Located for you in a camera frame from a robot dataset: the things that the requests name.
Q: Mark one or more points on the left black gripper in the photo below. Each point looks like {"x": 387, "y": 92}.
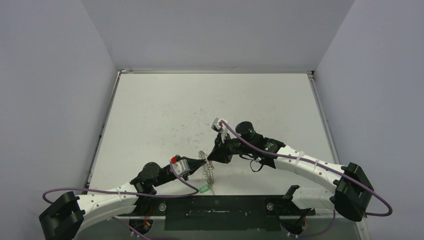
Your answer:
{"x": 194, "y": 164}

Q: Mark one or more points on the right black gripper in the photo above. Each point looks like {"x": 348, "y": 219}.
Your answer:
{"x": 224, "y": 151}

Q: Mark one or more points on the silver keyring disc with rings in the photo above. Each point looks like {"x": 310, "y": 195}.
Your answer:
{"x": 207, "y": 171}

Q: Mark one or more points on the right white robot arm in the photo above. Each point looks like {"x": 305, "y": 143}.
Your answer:
{"x": 343, "y": 188}

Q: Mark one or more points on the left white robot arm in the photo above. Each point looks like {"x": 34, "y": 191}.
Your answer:
{"x": 71, "y": 213}

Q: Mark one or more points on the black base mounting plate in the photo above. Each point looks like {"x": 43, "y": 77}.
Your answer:
{"x": 220, "y": 213}

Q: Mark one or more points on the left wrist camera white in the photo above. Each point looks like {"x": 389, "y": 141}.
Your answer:
{"x": 180, "y": 167}

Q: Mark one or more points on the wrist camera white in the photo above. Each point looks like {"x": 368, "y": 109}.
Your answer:
{"x": 180, "y": 167}
{"x": 220, "y": 125}

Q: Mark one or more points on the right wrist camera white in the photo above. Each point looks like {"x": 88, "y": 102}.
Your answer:
{"x": 220, "y": 125}

